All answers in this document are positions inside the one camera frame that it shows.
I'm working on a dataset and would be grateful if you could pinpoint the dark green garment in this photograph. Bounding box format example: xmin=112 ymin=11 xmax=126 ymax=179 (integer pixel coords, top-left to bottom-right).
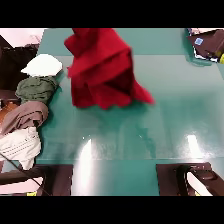
xmin=14 ymin=75 xmax=60 ymax=105

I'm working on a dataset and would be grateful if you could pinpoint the black cable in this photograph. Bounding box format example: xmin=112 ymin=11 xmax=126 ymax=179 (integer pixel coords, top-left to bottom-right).
xmin=0 ymin=152 xmax=52 ymax=197

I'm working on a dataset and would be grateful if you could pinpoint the white garment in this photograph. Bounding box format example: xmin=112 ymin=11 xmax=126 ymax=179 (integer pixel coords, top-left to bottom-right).
xmin=20 ymin=53 xmax=64 ymax=78

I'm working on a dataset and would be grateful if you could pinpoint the red T-shirt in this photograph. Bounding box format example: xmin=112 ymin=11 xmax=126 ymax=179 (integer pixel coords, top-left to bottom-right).
xmin=63 ymin=28 xmax=156 ymax=111

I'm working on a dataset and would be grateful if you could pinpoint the cream knitted garment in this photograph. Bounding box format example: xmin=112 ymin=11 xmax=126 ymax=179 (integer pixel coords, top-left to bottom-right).
xmin=0 ymin=126 xmax=43 ymax=171

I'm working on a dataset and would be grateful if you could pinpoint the dark brown garment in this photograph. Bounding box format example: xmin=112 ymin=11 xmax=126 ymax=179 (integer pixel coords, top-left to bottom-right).
xmin=185 ymin=28 xmax=224 ymax=65

